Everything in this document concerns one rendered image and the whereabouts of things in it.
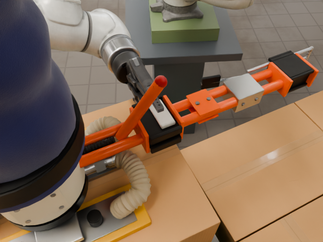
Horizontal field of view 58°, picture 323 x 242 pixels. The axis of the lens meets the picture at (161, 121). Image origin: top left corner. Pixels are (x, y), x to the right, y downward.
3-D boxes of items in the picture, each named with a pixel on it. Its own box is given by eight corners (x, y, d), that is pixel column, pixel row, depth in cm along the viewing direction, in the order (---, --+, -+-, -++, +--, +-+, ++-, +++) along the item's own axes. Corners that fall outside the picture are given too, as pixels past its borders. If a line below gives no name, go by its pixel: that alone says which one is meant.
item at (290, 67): (283, 97, 68) (291, 82, 65) (263, 78, 73) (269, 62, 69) (310, 86, 71) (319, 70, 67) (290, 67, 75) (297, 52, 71)
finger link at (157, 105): (153, 94, 62) (153, 84, 60) (164, 110, 59) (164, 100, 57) (147, 96, 62) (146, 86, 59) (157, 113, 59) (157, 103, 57)
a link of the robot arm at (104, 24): (127, 68, 82) (81, 63, 74) (108, 38, 90) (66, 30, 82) (142, 35, 76) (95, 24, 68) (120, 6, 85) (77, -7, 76)
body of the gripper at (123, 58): (138, 44, 70) (155, 67, 65) (140, 71, 77) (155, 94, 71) (108, 53, 68) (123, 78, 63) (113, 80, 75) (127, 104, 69)
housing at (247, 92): (235, 114, 66) (239, 101, 62) (218, 94, 70) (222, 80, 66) (260, 103, 68) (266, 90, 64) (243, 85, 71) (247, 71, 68)
